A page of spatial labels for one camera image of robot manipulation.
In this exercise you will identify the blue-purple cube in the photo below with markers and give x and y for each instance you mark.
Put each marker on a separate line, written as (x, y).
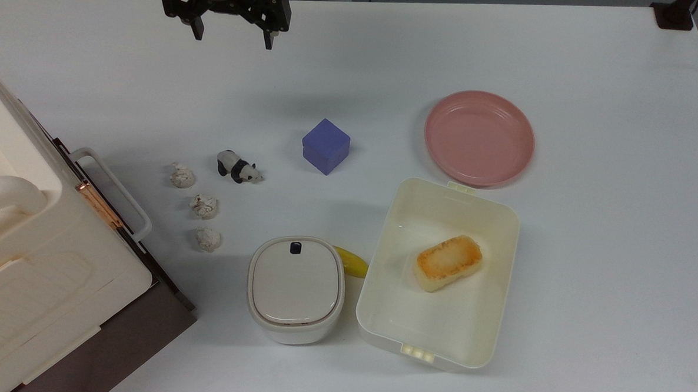
(326, 146)

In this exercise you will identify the pink plate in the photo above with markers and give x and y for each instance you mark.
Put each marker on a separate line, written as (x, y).
(479, 137)

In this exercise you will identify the panda figurine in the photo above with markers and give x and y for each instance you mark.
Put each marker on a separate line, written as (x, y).
(238, 167)

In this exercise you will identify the crumpled white paper ball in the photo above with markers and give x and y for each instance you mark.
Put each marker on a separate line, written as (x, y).
(182, 176)
(208, 239)
(204, 206)

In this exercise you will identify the yellow banana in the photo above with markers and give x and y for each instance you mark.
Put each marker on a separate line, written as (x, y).
(353, 262)

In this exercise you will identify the white lidded container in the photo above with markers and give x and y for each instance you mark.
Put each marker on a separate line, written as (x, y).
(295, 288)

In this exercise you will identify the large cream storage box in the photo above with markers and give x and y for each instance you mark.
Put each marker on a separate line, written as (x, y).
(39, 265)

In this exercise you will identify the toasted bread piece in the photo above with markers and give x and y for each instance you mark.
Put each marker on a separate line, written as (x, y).
(447, 263)

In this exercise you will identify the cream plastic lunch box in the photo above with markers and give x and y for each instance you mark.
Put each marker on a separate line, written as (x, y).
(402, 316)

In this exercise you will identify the black table clamp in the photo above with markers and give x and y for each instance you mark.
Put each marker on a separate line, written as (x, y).
(674, 13)

